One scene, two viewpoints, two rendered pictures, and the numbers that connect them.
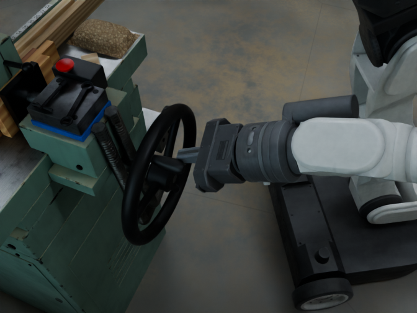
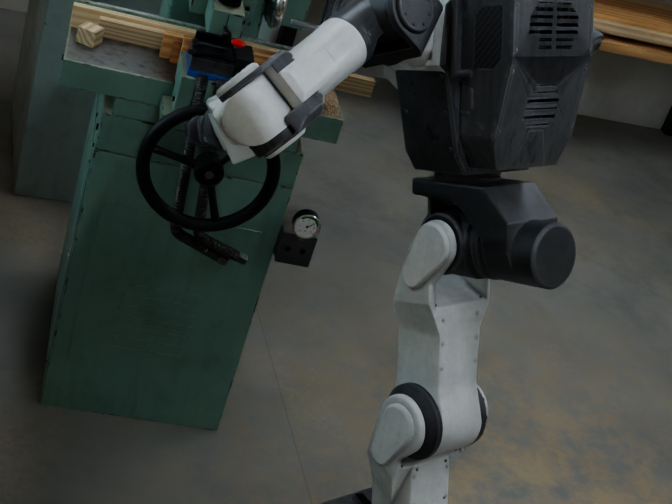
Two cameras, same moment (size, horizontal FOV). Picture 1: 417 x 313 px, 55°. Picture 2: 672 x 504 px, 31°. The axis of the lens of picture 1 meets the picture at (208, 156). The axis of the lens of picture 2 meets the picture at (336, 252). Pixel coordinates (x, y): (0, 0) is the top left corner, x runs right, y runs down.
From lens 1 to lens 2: 195 cm
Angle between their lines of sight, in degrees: 44
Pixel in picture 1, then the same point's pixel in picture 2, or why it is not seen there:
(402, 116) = (429, 361)
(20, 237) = (105, 111)
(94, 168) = (176, 102)
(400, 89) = (411, 278)
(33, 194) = (140, 94)
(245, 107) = (505, 491)
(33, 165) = (160, 78)
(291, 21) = not seen: outside the picture
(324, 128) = not seen: hidden behind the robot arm
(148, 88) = not seen: hidden behind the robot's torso
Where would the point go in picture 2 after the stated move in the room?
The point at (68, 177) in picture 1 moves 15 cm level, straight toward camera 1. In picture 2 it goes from (164, 103) to (120, 120)
